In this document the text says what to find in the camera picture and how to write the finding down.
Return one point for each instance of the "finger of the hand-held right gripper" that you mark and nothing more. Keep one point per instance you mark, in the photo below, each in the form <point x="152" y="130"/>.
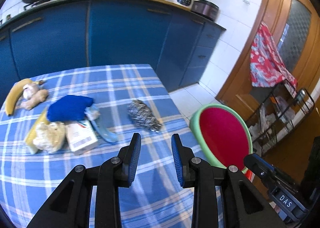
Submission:
<point x="257" y="164"/>

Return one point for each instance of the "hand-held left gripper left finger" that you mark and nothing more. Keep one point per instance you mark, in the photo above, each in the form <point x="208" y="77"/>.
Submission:
<point x="133" y="158"/>

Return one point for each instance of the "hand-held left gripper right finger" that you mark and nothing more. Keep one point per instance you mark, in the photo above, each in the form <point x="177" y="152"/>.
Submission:
<point x="178" y="160"/>

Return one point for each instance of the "light blue plastic piece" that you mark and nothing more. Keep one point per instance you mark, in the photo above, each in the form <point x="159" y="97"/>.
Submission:
<point x="105" y="134"/>

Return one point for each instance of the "steel wool scrubber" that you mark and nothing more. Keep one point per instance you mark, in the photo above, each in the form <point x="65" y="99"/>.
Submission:
<point x="143" y="116"/>

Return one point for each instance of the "green-rimmed red bin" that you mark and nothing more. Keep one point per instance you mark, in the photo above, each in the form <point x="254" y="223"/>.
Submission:
<point x="222" y="133"/>

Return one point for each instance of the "white carton box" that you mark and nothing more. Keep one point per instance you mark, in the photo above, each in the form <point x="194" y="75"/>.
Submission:
<point x="81" y="138"/>

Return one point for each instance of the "small white wrapper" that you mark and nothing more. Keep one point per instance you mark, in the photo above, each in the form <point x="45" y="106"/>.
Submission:
<point x="92" y="113"/>

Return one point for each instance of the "blue cloth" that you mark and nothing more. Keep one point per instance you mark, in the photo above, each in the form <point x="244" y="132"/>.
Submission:
<point x="67" y="108"/>

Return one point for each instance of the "large yellow foam net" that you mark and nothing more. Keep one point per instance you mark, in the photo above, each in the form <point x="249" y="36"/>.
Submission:
<point x="31" y="140"/>

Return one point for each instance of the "black metal rack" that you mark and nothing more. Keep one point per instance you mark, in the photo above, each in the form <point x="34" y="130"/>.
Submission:
<point x="275" y="118"/>

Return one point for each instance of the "blue plaid tablecloth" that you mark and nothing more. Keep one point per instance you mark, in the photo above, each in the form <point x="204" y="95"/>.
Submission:
<point x="37" y="180"/>

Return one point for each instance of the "red floral cloth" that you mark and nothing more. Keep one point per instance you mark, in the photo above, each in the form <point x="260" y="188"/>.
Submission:
<point x="267" y="60"/>

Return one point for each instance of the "ginger root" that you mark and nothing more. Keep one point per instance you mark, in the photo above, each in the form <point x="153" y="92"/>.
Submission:
<point x="35" y="100"/>

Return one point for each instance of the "blue kitchen base cabinets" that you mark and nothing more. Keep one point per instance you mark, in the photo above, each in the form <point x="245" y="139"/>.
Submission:
<point x="125" y="38"/>

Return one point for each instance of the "garlic bulb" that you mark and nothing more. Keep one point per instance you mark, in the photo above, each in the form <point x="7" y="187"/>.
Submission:
<point x="30" y="90"/>

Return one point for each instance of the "yellow banana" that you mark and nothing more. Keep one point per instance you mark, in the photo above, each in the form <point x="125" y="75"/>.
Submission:
<point x="12" y="98"/>

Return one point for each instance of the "dark rice cooker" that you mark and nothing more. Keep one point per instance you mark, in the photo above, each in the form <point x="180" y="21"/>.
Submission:
<point x="205" y="9"/>

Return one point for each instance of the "gas stove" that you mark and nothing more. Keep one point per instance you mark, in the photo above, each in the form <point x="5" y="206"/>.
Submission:
<point x="40" y="2"/>

